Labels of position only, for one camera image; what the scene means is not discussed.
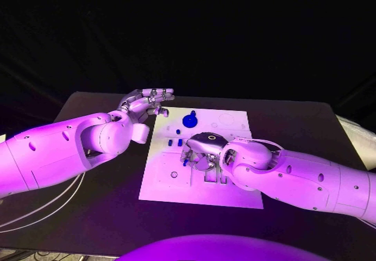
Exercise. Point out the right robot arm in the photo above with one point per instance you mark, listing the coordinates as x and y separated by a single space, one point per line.
293 179

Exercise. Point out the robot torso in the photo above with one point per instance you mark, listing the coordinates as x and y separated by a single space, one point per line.
220 248

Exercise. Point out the blue cylinder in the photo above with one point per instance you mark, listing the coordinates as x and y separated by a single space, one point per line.
184 163

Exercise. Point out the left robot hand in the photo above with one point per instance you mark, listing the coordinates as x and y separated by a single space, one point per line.
139 104

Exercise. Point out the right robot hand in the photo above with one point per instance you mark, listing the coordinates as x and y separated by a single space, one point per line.
204 143

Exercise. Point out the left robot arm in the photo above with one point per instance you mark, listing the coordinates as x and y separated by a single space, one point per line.
57 153

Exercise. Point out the white task board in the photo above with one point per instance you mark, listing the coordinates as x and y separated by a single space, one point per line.
175 189

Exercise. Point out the blue gear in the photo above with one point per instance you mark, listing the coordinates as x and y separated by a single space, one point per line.
188 121

